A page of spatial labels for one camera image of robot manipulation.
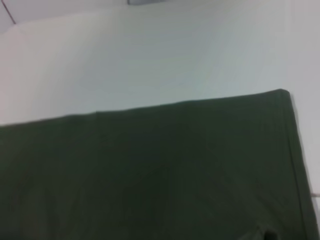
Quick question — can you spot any dark green shirt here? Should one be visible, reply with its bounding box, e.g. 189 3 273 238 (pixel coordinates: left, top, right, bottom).
0 88 320 240

